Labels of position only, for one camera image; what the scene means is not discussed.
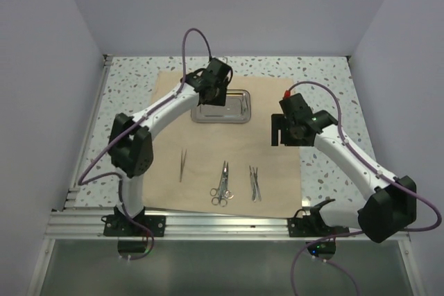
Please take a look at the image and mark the beige cloth wrap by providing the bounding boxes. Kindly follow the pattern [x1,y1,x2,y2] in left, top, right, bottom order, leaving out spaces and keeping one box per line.
[142,76,302,218]

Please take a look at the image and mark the steel scalpel handle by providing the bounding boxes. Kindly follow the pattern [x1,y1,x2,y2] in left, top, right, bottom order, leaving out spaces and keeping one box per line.
[249,166,256,202]
[250,166,259,202]

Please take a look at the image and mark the steel forceps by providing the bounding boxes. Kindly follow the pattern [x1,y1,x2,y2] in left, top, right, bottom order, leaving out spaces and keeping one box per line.
[179,149,187,182]

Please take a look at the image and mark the steel scissors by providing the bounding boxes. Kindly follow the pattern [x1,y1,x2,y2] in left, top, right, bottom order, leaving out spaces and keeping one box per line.
[219,161,234,200]

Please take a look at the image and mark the steel hemostat clamp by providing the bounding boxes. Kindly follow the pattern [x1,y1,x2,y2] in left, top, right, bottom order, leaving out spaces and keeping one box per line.
[210,161,228,207]

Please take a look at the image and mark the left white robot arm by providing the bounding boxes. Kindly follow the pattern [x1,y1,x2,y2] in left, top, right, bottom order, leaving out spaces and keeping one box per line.
[108,58,233,236]

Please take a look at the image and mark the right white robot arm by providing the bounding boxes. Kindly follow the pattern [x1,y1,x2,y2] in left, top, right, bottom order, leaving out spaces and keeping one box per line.
[271,91,417,243]

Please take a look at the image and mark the steel instrument tray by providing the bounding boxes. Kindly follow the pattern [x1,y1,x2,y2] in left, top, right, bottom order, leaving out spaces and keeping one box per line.
[191,89,251,124]

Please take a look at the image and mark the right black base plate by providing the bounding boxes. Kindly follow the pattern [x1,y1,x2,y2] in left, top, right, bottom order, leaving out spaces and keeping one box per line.
[287,215,350,238]

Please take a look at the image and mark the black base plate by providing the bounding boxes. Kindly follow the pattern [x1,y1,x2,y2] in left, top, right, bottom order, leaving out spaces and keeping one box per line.
[287,215,350,238]
[101,214,167,237]

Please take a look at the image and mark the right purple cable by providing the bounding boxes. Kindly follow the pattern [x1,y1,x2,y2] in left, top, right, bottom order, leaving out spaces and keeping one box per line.
[283,80,441,296]

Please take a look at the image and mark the purple cable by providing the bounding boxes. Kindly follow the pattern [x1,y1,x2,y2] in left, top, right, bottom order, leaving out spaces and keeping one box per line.
[283,80,441,296]
[78,28,214,261]

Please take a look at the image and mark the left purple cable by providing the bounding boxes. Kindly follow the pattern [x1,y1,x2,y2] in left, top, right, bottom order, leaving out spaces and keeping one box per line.
[78,28,214,261]

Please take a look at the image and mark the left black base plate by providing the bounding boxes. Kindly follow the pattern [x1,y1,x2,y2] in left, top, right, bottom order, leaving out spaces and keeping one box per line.
[101,214,167,237]

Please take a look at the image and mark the aluminium rail frame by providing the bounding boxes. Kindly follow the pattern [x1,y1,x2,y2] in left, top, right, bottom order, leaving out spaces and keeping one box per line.
[27,55,415,295]

